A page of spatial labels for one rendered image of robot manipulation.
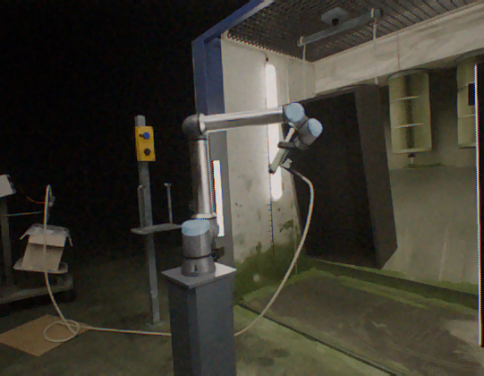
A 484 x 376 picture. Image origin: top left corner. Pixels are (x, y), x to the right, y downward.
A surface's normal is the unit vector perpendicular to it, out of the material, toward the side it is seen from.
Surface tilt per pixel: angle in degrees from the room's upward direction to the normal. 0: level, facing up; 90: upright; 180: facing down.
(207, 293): 90
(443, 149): 90
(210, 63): 90
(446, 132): 90
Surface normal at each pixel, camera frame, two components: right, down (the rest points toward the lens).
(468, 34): -0.77, 0.07
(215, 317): 0.64, 0.00
